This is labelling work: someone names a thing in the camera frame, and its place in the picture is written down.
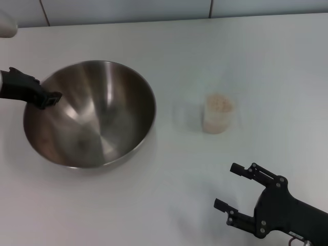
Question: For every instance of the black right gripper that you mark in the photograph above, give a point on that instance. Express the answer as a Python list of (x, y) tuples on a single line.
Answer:
[(279, 212)]

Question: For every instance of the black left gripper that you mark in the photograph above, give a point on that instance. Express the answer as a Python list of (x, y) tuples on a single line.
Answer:
[(20, 87)]

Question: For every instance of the stainless steel mixing bowl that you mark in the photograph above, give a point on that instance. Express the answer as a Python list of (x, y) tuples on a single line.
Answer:
[(97, 118)]

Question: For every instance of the translucent plastic cup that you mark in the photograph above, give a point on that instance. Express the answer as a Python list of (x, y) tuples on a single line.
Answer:
[(215, 120)]

